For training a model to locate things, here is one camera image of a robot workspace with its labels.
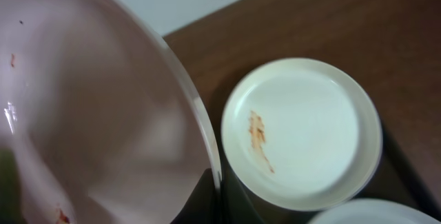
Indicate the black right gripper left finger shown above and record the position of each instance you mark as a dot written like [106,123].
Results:
[201,206]

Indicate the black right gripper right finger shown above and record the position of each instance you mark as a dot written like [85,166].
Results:
[237,207]

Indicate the cream plastic plate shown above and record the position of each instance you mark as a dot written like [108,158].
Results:
[301,134]

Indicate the pink plastic plate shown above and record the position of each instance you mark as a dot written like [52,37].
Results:
[100,122]

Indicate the pale green plastic plate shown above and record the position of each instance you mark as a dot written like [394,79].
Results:
[372,211]

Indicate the dark brown serving tray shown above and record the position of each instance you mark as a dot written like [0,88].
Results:
[395,180]

